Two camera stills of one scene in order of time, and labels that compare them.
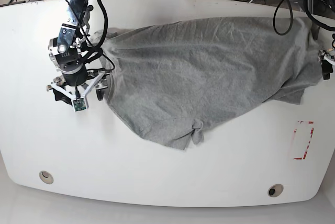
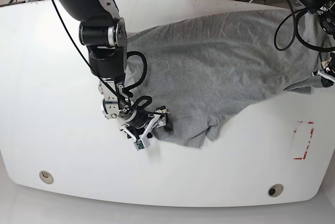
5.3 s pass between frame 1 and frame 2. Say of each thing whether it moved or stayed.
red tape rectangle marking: stayed
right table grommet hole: stayed
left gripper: moved
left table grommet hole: stayed
